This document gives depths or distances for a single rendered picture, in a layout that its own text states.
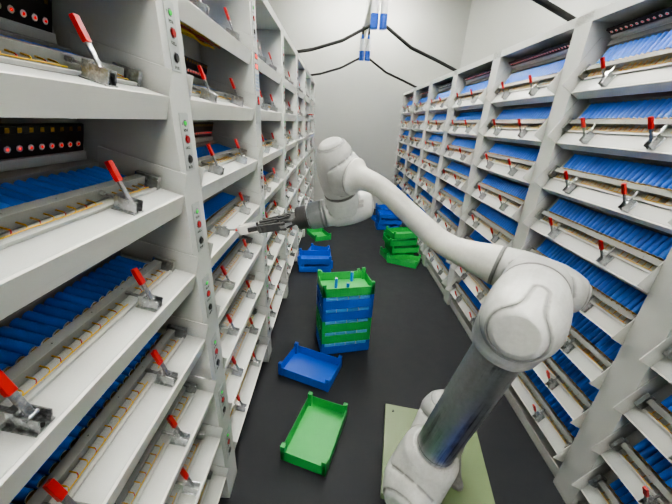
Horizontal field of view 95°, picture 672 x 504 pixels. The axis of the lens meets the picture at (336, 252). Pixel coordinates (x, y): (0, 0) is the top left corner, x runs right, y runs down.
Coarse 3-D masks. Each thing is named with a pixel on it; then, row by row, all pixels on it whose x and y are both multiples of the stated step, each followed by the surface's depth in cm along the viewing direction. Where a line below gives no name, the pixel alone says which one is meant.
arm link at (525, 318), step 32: (512, 288) 54; (544, 288) 53; (480, 320) 57; (512, 320) 51; (544, 320) 49; (480, 352) 61; (512, 352) 52; (544, 352) 50; (448, 384) 73; (480, 384) 63; (448, 416) 71; (480, 416) 67; (416, 448) 81; (448, 448) 74; (384, 480) 84; (416, 480) 78; (448, 480) 77
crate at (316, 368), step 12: (300, 348) 185; (288, 360) 179; (300, 360) 181; (312, 360) 181; (324, 360) 181; (336, 360) 177; (288, 372) 167; (300, 372) 172; (312, 372) 173; (324, 372) 173; (336, 372) 169; (312, 384) 163; (324, 384) 160
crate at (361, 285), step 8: (320, 272) 184; (328, 272) 188; (336, 272) 188; (344, 272) 190; (360, 272) 192; (320, 280) 178; (328, 280) 189; (344, 280) 190; (360, 280) 191; (368, 280) 185; (320, 288) 177; (328, 288) 180; (336, 288) 170; (344, 288) 171; (352, 288) 172; (360, 288) 173; (368, 288) 174; (328, 296) 171; (336, 296) 172; (344, 296) 173
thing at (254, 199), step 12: (228, 192) 140; (252, 192) 140; (240, 204) 135; (252, 204) 140; (228, 216) 118; (240, 216) 122; (252, 216) 132; (228, 228) 109; (216, 240) 98; (228, 240) 102; (216, 252) 91
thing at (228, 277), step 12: (240, 240) 142; (252, 240) 149; (228, 252) 130; (240, 252) 137; (252, 252) 141; (216, 264) 119; (228, 264) 124; (240, 264) 128; (252, 264) 136; (216, 276) 110; (228, 276) 117; (240, 276) 120; (216, 288) 108; (228, 288) 110; (216, 300) 102; (228, 300) 104
